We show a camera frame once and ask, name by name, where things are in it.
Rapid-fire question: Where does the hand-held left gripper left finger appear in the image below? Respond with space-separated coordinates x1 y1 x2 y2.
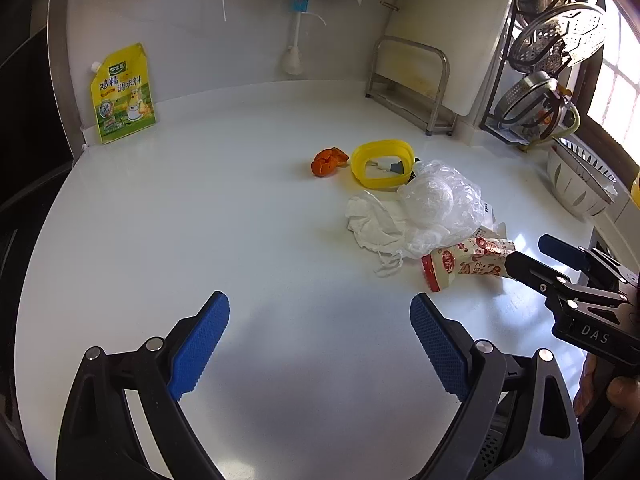
56 290 231 480

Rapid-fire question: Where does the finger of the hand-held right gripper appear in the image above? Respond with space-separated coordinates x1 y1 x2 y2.
538 234 608 276
504 251 586 313

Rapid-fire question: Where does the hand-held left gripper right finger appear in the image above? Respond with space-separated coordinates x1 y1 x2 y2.
409 292 585 480

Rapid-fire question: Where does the red and white snack wrapper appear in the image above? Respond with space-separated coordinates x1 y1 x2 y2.
421 236 516 293

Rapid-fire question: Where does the clear plastic bag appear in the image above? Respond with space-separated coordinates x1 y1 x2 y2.
396 159 496 261

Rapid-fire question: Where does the white tissue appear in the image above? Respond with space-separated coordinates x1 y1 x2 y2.
345 192 416 278

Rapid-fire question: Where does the blue white wrapper piece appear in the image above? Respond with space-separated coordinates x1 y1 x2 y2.
366 157 407 177

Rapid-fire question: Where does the yellow plastic ring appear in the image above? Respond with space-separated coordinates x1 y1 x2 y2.
350 139 417 191

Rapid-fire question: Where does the orange peel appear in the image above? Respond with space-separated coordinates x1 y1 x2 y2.
311 146 349 177

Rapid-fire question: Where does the person's right hand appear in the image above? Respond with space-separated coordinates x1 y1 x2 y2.
573 352 640 441

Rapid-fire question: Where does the white colander bowl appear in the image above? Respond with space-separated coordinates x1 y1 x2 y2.
546 137 626 219

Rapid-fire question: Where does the white paper scrap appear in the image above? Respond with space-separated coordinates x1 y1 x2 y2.
475 201 508 241

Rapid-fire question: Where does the metal pot lid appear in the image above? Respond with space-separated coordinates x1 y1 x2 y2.
495 71 581 142

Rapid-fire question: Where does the metal cutting board rack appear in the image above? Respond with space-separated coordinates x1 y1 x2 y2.
365 36 458 137

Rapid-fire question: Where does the perforated metal steamer plate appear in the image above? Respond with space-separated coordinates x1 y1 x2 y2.
512 4 611 76

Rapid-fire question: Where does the white cutting board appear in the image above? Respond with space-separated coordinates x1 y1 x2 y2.
387 0 516 118

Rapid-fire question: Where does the yellow seasoning pouch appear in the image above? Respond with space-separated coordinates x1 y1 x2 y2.
90 43 157 145

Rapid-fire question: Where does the white bottle brush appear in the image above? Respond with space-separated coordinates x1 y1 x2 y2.
281 0 309 77

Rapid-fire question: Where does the black wire dish rack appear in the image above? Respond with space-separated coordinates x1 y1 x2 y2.
479 0 583 153

